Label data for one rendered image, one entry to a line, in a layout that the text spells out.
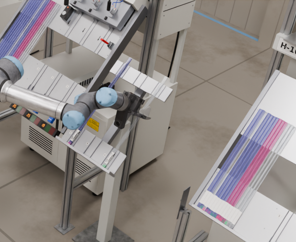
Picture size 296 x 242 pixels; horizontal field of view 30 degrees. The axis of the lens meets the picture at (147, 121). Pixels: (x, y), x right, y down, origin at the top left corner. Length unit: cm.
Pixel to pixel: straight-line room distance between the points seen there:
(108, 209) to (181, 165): 98
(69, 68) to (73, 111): 127
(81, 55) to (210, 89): 153
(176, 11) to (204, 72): 196
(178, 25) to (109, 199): 105
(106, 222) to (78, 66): 101
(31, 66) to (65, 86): 25
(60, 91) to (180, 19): 82
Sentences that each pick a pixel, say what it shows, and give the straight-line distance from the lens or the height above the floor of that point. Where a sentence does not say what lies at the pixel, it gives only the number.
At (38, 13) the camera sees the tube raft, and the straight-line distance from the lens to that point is 312.
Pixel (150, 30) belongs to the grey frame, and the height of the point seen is 111.
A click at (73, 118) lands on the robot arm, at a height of 108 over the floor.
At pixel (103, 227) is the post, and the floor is 13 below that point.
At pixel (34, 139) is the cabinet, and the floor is 15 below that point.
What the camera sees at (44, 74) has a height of 82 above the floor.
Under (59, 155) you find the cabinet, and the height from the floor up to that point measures 16.
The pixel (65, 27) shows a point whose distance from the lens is 299.
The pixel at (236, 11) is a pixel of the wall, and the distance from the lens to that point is 608.
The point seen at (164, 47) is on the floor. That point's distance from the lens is 529.
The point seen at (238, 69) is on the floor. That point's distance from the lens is 520.
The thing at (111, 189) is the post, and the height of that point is 41.
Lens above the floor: 229
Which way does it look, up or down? 33 degrees down
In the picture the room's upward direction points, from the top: 11 degrees clockwise
